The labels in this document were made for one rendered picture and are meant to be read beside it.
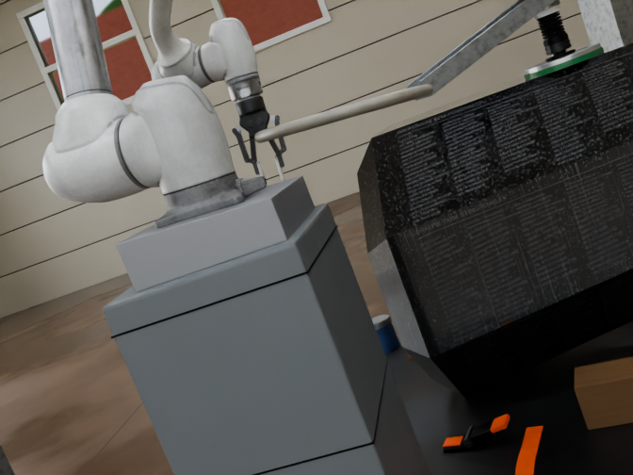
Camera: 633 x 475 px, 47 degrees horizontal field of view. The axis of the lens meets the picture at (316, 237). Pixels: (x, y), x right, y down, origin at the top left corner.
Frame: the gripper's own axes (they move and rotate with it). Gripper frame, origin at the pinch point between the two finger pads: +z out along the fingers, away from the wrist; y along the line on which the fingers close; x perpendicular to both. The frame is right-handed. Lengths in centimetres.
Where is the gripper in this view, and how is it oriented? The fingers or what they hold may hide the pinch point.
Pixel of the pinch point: (270, 171)
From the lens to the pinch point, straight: 199.8
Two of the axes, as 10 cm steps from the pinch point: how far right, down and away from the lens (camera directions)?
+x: 0.4, -1.8, 9.8
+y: 9.6, -2.8, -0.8
